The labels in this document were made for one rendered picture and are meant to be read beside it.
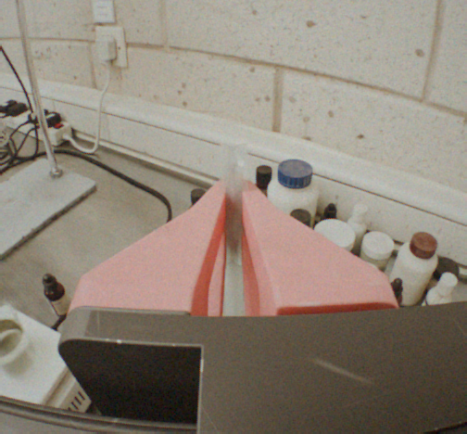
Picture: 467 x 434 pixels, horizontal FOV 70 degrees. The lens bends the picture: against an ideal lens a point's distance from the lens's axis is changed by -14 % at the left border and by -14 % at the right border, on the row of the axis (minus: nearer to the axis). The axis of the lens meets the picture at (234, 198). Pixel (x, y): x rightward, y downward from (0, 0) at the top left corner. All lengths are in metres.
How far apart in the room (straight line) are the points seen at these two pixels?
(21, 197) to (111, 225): 0.22
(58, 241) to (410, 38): 0.60
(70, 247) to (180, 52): 0.38
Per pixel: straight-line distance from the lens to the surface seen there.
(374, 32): 0.53
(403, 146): 0.57
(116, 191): 0.72
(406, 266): 0.49
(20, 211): 0.73
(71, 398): 0.41
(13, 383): 0.40
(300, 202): 0.51
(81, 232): 0.65
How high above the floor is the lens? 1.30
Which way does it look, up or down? 37 degrees down
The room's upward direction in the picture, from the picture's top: straight up
